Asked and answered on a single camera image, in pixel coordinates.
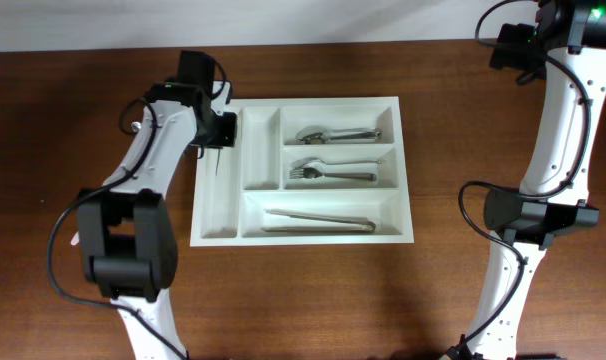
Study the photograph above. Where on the large metal spoon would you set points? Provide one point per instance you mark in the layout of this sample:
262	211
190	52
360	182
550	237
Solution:
319	129
323	138

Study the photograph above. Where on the dark-handled metal fork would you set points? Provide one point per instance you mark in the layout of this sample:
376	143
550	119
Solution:
313	173

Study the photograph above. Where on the pink plastic knife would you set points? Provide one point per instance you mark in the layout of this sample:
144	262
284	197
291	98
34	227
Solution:
75	239

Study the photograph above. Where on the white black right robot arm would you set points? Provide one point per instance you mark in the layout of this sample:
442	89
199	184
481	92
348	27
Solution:
566	47

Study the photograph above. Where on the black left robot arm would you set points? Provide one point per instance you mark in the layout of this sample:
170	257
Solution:
128	246

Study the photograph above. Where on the small teaspoon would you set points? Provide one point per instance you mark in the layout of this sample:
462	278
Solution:
136	126
217	164

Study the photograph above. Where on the metal tongs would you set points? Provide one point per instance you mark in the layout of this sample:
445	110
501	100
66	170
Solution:
315	223

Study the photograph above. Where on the white plastic cutlery tray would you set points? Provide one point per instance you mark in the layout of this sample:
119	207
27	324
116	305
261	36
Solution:
229	209

